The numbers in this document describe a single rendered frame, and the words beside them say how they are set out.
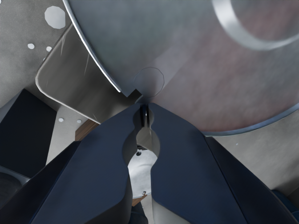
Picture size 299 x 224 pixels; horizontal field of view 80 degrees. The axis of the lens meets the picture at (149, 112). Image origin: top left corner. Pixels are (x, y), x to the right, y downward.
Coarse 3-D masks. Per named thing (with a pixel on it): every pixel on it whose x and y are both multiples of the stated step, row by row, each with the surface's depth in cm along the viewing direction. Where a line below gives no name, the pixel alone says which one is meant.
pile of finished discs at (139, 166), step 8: (136, 152) 70; (144, 152) 71; (152, 152) 73; (136, 160) 72; (144, 160) 73; (152, 160) 75; (136, 168) 73; (144, 168) 75; (136, 176) 76; (144, 176) 77; (136, 184) 78; (144, 184) 81; (136, 192) 82; (144, 192) 86
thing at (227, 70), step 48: (96, 0) 9; (144, 0) 10; (192, 0) 11; (240, 0) 11; (288, 0) 12; (96, 48) 10; (144, 48) 11; (192, 48) 12; (240, 48) 13; (288, 48) 15; (192, 96) 14; (240, 96) 16; (288, 96) 18
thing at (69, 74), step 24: (72, 24) 10; (72, 48) 10; (48, 72) 10; (72, 72) 11; (96, 72) 11; (48, 96) 11; (72, 96) 11; (96, 96) 12; (120, 96) 12; (96, 120) 13; (144, 144) 15
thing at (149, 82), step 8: (144, 72) 12; (152, 72) 12; (160, 72) 12; (136, 80) 12; (144, 80) 12; (152, 80) 12; (160, 80) 13; (136, 88) 12; (144, 88) 13; (152, 88) 13; (160, 88) 13; (144, 96) 13
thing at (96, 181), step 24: (120, 120) 10; (144, 120) 12; (96, 144) 8; (120, 144) 8; (72, 168) 7; (96, 168) 7; (120, 168) 7; (72, 192) 6; (96, 192) 6; (120, 192) 6; (48, 216) 5; (72, 216) 5; (96, 216) 5; (120, 216) 6
